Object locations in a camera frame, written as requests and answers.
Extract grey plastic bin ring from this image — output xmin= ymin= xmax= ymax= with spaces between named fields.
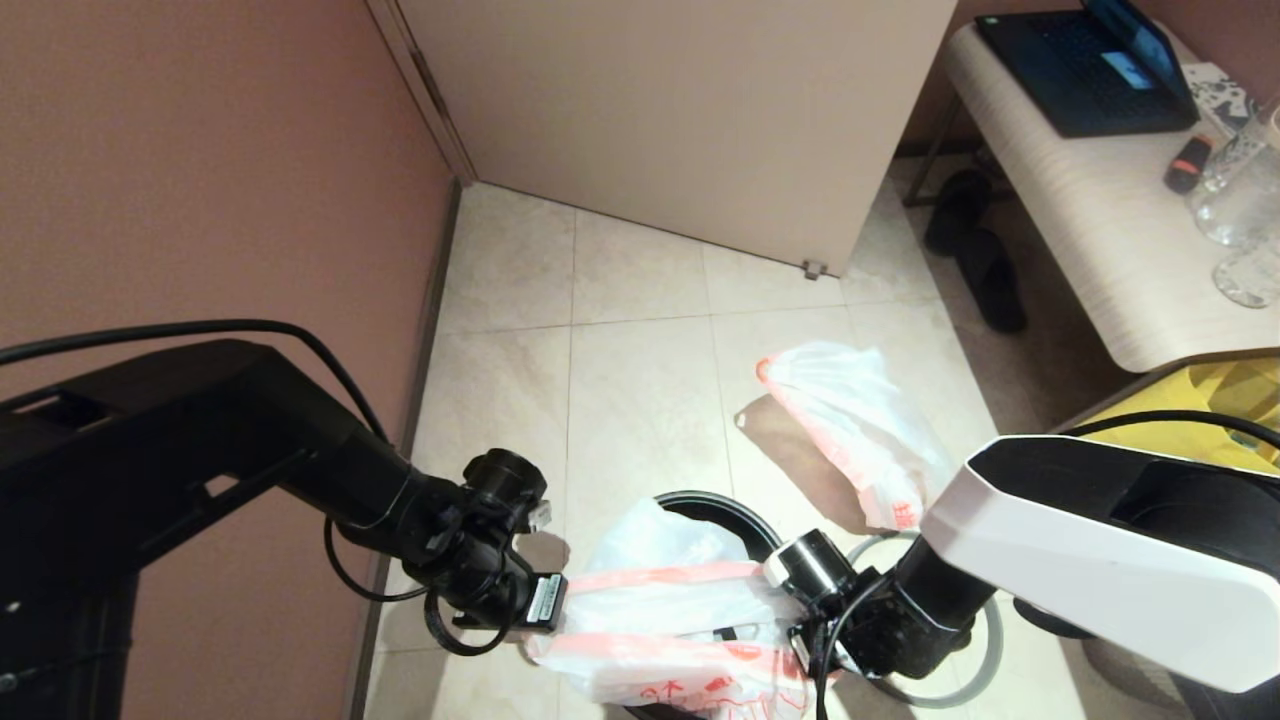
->
xmin=845 ymin=530 xmax=1005 ymax=710

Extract white red-printed plastic bag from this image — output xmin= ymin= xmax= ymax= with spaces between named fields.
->
xmin=525 ymin=497 xmax=836 ymax=720

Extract black round trash bin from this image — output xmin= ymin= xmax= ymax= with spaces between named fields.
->
xmin=620 ymin=490 xmax=787 ymax=720

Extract spare white plastic bag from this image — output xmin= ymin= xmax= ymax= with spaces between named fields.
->
xmin=755 ymin=343 xmax=956 ymax=533

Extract cream striped bench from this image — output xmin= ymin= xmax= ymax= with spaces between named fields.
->
xmin=905 ymin=22 xmax=1280 ymax=376

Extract beige door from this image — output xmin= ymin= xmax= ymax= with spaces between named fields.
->
xmin=398 ymin=0 xmax=959 ymax=280

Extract clear glass cup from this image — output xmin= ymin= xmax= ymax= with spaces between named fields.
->
xmin=1210 ymin=232 xmax=1280 ymax=310
xmin=1187 ymin=160 xmax=1280 ymax=250

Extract black orange handheld device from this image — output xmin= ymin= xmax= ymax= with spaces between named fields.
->
xmin=1162 ymin=135 xmax=1214 ymax=197

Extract dark blue laptop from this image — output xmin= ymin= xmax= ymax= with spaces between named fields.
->
xmin=973 ymin=0 xmax=1200 ymax=141

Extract clear ribbed glass bottle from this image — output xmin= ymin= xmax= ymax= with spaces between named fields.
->
xmin=1198 ymin=100 xmax=1280 ymax=196

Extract white black patterned card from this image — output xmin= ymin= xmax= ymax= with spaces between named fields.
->
xmin=1180 ymin=65 xmax=1257 ymax=137

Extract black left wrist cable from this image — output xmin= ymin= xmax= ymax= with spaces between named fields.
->
xmin=0 ymin=318 xmax=523 ymax=659

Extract yellow bag with black handle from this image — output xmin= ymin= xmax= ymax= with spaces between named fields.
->
xmin=1075 ymin=357 xmax=1280 ymax=476

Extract beige door frame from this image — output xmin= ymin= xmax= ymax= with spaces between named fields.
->
xmin=365 ymin=0 xmax=479 ymax=189

